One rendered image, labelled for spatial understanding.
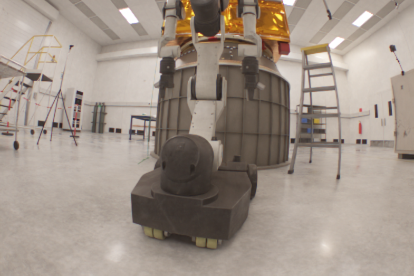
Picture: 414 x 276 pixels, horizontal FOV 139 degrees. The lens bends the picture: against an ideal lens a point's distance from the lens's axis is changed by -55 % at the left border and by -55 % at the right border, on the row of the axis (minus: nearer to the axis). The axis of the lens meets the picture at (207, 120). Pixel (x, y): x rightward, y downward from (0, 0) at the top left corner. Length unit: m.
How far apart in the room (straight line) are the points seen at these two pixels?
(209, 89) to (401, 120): 3.49
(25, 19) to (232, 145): 8.35
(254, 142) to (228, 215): 1.50
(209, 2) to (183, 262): 0.91
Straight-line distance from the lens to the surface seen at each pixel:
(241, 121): 1.85
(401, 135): 3.75
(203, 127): 0.75
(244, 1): 1.01
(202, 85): 0.84
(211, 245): 0.55
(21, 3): 8.53
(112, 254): 0.56
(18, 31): 8.18
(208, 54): 0.89
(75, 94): 8.68
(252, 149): 1.90
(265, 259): 0.56
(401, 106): 3.78
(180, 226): 0.51
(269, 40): 2.64
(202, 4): 0.77
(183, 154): 0.44
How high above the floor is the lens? 0.36
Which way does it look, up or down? 5 degrees up
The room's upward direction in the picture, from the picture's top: 3 degrees clockwise
